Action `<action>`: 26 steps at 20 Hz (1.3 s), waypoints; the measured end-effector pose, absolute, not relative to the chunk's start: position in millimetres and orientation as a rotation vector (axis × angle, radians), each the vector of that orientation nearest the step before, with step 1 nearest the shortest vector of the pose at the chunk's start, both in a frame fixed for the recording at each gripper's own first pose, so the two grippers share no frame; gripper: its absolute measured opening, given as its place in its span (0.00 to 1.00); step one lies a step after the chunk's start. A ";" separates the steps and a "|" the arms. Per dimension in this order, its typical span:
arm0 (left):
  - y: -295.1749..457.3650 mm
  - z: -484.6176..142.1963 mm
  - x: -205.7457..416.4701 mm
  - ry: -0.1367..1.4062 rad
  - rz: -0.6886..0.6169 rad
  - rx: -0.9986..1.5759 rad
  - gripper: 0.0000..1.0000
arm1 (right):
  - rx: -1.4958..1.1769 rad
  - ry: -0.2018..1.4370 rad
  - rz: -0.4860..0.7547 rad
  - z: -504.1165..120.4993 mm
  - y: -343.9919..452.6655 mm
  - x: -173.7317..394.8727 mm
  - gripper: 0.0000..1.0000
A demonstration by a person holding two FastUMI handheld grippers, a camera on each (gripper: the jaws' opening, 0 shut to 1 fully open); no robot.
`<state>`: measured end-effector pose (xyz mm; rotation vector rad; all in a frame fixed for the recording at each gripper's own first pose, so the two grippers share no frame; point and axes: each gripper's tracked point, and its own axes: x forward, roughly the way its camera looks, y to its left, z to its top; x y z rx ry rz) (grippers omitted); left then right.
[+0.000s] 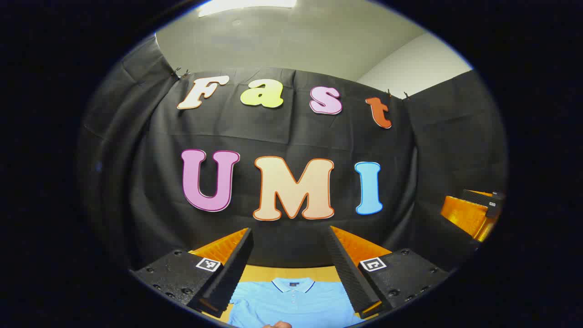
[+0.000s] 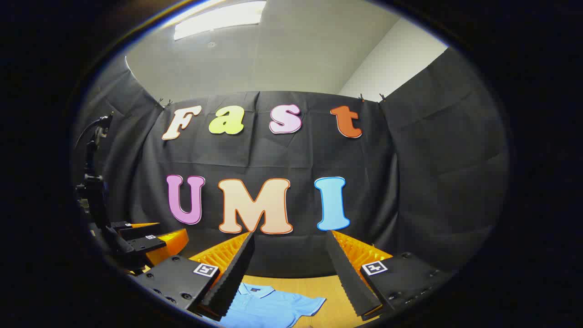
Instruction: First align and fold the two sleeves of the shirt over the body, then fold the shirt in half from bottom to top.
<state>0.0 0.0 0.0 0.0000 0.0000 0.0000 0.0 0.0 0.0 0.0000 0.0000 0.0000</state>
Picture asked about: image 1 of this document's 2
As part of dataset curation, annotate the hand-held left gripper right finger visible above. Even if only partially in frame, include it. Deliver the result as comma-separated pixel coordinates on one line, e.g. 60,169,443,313
324,225,451,319

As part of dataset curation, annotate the black backdrop cloth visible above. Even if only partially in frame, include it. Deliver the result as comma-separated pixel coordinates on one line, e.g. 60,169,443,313
77,34,508,274

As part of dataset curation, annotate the ceiling light panel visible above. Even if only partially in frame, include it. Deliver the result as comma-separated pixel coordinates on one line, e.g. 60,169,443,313
197,0,297,18

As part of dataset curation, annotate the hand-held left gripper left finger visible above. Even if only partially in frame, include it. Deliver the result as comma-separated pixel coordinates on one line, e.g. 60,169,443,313
129,228,254,318

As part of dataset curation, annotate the light blue polo T-shirt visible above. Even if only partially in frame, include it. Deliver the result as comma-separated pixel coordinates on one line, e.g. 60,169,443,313
226,277,365,328

